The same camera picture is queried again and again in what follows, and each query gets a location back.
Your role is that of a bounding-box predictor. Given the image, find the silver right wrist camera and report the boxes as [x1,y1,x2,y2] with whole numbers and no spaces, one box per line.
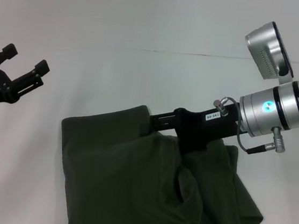
[239,18,299,88]

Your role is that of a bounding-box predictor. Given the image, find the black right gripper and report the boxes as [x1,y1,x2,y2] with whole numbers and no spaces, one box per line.
[136,92,245,160]

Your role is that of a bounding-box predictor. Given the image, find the dark green FREE t-shirt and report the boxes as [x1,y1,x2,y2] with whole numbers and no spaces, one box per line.
[49,95,275,224]

